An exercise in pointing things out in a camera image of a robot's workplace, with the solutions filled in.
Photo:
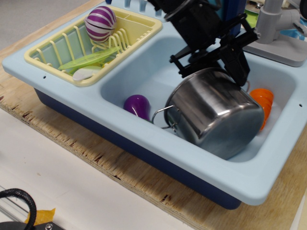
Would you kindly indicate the dark blue holder box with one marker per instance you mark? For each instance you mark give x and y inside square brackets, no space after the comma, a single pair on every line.
[232,8]

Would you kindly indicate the grey toy faucet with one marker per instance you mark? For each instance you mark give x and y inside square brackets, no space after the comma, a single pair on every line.
[273,45]

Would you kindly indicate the light blue toy sink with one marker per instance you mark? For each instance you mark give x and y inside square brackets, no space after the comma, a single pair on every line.
[160,78]

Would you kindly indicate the purple toy eggplant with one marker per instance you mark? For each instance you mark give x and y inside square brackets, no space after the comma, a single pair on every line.
[139,106]

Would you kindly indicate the wooden plywood board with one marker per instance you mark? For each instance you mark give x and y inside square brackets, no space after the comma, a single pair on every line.
[95,185]

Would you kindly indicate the orange toy carrot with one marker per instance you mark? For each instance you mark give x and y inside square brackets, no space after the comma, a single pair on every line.
[264,98]

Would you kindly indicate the stainless steel pot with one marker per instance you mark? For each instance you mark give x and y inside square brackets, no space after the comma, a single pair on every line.
[209,110]

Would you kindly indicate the white toy vegetable piece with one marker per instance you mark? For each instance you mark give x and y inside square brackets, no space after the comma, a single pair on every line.
[85,73]

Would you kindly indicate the purple white striped toy onion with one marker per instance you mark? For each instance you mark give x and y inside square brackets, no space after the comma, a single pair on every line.
[100,24]

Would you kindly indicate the yellow tape piece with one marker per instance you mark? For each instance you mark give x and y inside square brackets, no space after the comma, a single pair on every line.
[44,216]

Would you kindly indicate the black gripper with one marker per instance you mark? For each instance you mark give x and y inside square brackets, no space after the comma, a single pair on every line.
[208,38]

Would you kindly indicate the green toy plate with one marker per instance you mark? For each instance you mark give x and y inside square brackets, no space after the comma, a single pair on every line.
[252,18]

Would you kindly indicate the yellow dish rack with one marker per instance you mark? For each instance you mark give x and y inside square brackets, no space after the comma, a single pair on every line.
[71,43]

